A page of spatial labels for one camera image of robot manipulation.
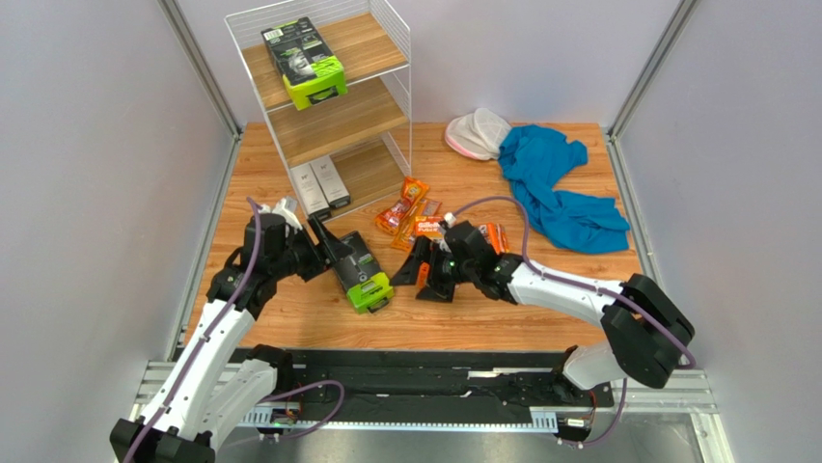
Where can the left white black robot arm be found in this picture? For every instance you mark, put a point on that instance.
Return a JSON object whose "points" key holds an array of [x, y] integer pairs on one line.
{"points": [[191, 417]]}

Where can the white pink mesh laundry bag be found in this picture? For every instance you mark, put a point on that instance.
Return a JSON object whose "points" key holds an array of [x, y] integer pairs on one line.
{"points": [[477, 135]]}

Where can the black green razor box large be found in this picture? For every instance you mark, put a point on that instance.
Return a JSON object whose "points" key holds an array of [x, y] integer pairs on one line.
{"points": [[309, 69]]}

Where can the orange Gillette Fusion razor box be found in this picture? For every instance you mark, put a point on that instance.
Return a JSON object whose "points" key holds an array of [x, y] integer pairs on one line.
{"points": [[429, 227]]}

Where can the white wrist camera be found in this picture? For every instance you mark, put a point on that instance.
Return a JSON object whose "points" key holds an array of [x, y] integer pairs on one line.
{"points": [[448, 221], [286, 208]]}

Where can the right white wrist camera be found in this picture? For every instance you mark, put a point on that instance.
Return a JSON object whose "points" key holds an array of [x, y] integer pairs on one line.
{"points": [[448, 221]]}

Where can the blue cloth garment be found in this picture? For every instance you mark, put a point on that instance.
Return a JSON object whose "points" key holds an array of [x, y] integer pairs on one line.
{"points": [[533, 160]]}

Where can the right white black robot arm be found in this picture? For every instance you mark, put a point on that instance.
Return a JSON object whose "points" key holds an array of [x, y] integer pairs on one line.
{"points": [[646, 334]]}

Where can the flat orange razor cartridge pack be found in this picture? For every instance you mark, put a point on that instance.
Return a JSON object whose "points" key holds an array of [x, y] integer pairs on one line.
{"points": [[496, 236]]}

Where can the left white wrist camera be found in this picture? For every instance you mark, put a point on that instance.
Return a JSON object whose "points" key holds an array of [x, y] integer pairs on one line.
{"points": [[286, 208]]}

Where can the right white grey cosmetic box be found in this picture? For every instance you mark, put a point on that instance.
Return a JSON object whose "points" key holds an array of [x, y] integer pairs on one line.
{"points": [[330, 182]]}

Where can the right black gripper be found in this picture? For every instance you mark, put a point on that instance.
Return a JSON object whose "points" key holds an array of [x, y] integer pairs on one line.
{"points": [[438, 268]]}

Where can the white grey cosmetic box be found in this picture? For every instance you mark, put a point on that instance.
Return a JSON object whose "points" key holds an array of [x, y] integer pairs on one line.
{"points": [[310, 193], [330, 182]]}

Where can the orange disposable razor pack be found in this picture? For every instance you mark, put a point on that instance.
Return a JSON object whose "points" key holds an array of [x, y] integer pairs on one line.
{"points": [[390, 219]]}

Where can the black green razor box small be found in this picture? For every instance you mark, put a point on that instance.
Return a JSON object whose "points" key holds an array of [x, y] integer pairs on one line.
{"points": [[366, 286]]}

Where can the white wire wooden shelf unit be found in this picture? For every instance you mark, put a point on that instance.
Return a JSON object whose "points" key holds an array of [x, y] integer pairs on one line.
{"points": [[367, 132]]}

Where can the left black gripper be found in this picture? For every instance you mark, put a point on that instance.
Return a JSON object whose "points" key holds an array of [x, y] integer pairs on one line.
{"points": [[324, 255]]}

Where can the left white grey cosmetic box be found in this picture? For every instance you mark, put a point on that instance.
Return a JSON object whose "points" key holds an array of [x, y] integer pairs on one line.
{"points": [[310, 193]]}

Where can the orange clear razor blister pack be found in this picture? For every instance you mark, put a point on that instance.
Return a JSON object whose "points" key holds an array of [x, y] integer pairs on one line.
{"points": [[406, 235]]}

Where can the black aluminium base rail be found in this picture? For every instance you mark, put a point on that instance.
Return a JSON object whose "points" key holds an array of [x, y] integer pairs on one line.
{"points": [[470, 391]]}

